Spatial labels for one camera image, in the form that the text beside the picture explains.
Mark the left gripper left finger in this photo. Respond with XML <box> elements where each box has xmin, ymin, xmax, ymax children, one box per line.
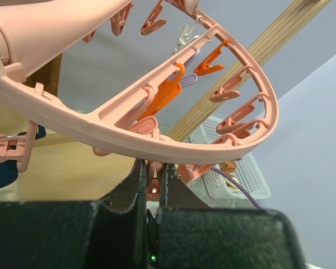
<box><xmin>99</xmin><ymin>159</ymin><xmax>147</xmax><ymax>268</ymax></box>

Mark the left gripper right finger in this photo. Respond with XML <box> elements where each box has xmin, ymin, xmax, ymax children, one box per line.
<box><xmin>158</xmin><ymin>165</ymin><xmax>213</xmax><ymax>268</ymax></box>

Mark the pink round clip hanger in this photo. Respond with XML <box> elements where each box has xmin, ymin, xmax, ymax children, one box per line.
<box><xmin>0</xmin><ymin>0</ymin><xmax>280</xmax><ymax>201</ymax></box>

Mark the orange underwear in basket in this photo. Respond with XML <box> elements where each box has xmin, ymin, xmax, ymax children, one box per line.
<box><xmin>219</xmin><ymin>161</ymin><xmax>240</xmax><ymax>192</ymax></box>

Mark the beige hanging underwear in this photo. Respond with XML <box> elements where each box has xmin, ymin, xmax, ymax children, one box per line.
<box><xmin>0</xmin><ymin>53</ymin><xmax>63</xmax><ymax>191</ymax></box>

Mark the white plastic basket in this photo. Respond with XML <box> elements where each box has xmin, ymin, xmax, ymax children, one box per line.
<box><xmin>188</xmin><ymin>116</ymin><xmax>272</xmax><ymax>200</ymax></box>

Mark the wooden clothes rack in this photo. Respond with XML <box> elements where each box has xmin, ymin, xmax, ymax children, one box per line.
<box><xmin>0</xmin><ymin>0</ymin><xmax>334</xmax><ymax>201</ymax></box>

